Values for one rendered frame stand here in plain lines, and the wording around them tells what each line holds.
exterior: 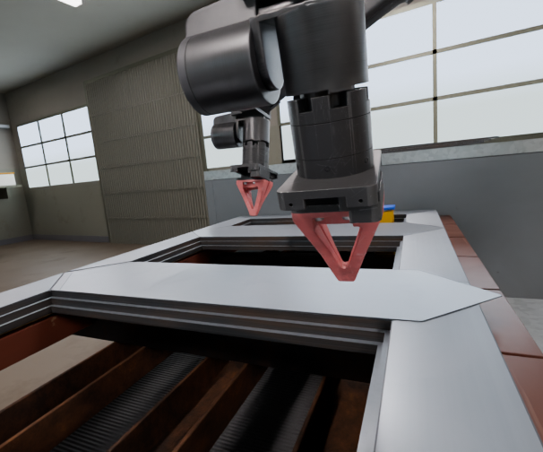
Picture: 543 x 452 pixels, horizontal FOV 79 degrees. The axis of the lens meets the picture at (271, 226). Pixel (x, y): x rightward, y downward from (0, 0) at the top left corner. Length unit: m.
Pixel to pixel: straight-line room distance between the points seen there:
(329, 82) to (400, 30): 3.82
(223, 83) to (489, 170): 1.11
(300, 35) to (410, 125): 3.63
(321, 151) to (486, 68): 3.67
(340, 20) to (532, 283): 1.22
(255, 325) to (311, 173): 0.25
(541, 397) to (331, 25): 0.31
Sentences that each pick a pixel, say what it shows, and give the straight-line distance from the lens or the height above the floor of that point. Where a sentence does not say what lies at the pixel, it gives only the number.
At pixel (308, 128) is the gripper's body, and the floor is 1.04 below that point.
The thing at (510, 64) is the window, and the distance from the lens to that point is 3.89.
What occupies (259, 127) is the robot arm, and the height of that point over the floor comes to 1.11.
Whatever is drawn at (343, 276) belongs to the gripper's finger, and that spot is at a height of 0.92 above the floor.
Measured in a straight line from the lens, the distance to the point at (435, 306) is 0.43.
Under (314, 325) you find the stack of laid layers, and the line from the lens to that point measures 0.41.
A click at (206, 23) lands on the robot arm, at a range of 0.28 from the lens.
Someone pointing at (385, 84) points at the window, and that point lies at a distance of 3.94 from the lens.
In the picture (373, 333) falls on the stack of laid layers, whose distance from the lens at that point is 0.39.
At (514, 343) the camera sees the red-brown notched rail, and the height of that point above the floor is 0.83.
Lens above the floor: 1.02
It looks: 9 degrees down
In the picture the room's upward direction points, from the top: 5 degrees counter-clockwise
